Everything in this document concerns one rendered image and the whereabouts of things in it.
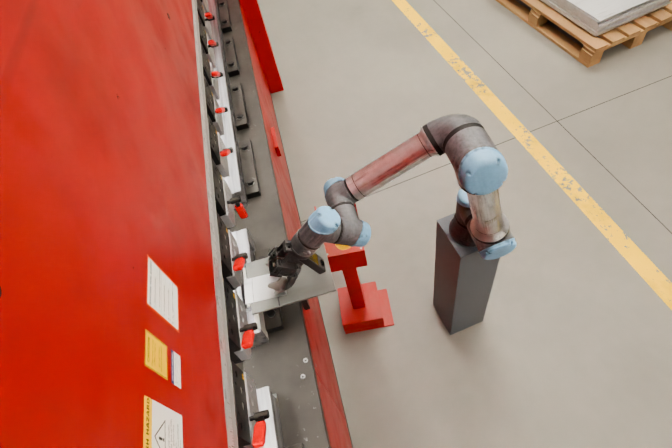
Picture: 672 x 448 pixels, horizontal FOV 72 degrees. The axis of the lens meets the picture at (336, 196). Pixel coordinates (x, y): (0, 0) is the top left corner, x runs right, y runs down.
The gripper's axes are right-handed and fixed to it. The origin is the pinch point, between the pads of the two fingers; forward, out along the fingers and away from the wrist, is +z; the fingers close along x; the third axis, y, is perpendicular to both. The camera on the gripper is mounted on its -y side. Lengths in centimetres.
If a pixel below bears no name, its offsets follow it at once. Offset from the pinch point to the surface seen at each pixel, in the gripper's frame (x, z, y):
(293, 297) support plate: 5.7, -1.9, -3.8
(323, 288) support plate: 5.1, -8.0, -11.0
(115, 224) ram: 30, -58, 56
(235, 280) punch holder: 8.7, -12.5, 19.2
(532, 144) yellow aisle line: -110, -19, -179
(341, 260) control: -18.1, 8.0, -32.8
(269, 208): -39.7, 11.9, -6.7
